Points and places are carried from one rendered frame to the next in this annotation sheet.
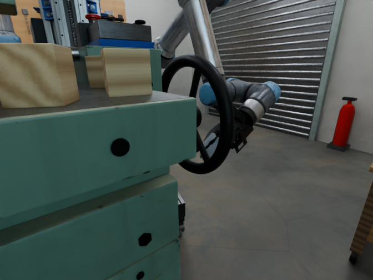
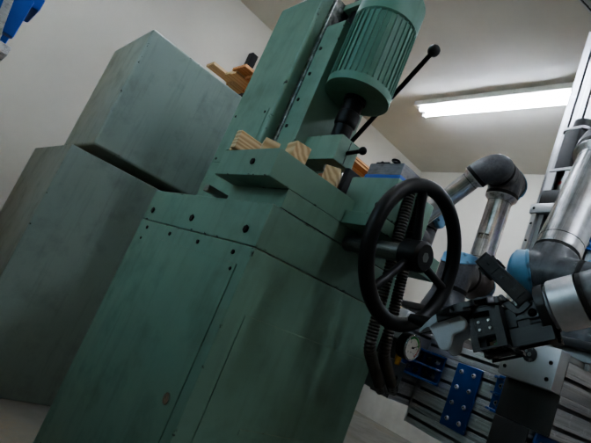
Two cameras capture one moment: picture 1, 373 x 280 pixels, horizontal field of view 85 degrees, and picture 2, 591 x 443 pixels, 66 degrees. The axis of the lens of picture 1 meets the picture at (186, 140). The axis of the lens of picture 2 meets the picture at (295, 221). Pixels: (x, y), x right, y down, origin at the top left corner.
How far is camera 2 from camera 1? 0.91 m
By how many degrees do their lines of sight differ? 92
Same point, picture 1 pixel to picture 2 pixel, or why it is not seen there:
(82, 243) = (236, 212)
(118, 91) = not seen: hidden behind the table
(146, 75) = (292, 150)
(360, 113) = not seen: outside the picture
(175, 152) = (263, 169)
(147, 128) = (261, 156)
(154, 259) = (240, 249)
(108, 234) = (242, 214)
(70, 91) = not seen: hidden behind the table
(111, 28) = (375, 167)
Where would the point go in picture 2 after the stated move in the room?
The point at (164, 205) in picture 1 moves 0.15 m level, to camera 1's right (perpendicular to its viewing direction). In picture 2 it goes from (261, 214) to (263, 198)
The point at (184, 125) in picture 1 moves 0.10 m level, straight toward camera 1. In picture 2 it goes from (271, 158) to (222, 137)
